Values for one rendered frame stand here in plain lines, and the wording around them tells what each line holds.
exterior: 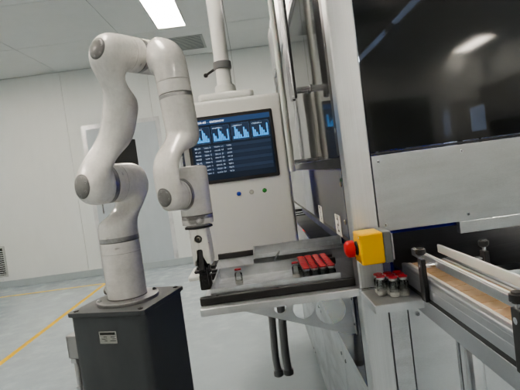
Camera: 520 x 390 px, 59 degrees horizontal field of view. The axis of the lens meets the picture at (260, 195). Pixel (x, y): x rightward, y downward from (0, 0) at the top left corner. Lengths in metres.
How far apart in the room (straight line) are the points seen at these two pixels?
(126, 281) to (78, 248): 5.77
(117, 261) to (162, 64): 0.59
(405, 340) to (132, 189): 0.89
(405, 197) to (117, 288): 0.87
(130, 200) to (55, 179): 5.78
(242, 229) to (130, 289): 0.83
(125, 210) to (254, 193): 0.82
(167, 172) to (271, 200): 1.04
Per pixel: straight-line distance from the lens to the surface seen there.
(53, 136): 7.28
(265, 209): 2.15
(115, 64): 1.35
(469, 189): 1.25
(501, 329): 0.80
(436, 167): 1.21
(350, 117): 1.16
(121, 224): 1.45
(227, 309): 1.19
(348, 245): 1.09
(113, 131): 1.41
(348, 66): 1.18
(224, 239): 2.17
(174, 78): 1.26
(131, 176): 1.48
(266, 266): 1.48
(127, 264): 1.46
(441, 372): 1.32
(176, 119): 1.24
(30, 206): 7.42
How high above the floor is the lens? 1.20
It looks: 3 degrees down
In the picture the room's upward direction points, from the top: 7 degrees counter-clockwise
